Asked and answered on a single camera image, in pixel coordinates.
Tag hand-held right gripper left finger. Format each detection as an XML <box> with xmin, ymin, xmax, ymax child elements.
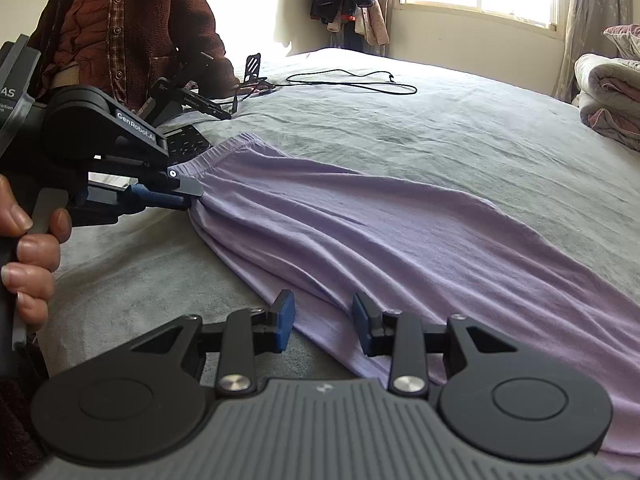
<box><xmin>130</xmin><ymin>290</ymin><xmax>297</xmax><ymax>396</ymax></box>

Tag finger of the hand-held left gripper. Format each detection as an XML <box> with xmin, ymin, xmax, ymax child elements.
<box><xmin>87</xmin><ymin>185</ymin><xmax>193</xmax><ymax>221</ymax></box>
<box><xmin>89</xmin><ymin>161</ymin><xmax>205</xmax><ymax>198</ymax></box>

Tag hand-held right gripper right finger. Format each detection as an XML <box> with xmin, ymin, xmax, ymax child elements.
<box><xmin>352</xmin><ymin>294</ymin><xmax>521</xmax><ymax>396</ymax></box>

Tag purple pants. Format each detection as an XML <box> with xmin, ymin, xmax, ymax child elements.
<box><xmin>167</xmin><ymin>132</ymin><xmax>640</xmax><ymax>476</ymax></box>

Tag person's left hand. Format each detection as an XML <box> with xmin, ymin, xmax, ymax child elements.
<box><xmin>0</xmin><ymin>175</ymin><xmax>73</xmax><ymax>332</ymax></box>

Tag black patterned phone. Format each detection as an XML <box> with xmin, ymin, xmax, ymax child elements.
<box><xmin>162</xmin><ymin>125</ymin><xmax>211</xmax><ymax>163</ymax></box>

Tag black phone stand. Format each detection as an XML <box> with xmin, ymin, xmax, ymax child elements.
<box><xmin>243</xmin><ymin>52</ymin><xmax>273</xmax><ymax>90</ymax></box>

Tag bed with grey sheet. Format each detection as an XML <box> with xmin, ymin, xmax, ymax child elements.
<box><xmin>37</xmin><ymin>47</ymin><xmax>640</xmax><ymax>480</ymax></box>

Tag pink hanging garment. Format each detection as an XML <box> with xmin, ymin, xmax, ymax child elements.
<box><xmin>327</xmin><ymin>0</ymin><xmax>391</xmax><ymax>47</ymax></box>

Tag person's dark red garment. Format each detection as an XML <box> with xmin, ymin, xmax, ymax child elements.
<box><xmin>0</xmin><ymin>375</ymin><xmax>51</xmax><ymax>480</ymax></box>

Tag folded grey pink duvet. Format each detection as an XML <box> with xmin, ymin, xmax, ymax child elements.
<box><xmin>572</xmin><ymin>53</ymin><xmax>640</xmax><ymax>152</ymax></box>

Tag pink grey pillow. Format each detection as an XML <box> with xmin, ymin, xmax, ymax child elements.
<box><xmin>602</xmin><ymin>24</ymin><xmax>640</xmax><ymax>62</ymax></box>

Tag black cable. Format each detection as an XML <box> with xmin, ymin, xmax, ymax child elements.
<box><xmin>232</xmin><ymin>71</ymin><xmax>418</xmax><ymax>112</ymax></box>

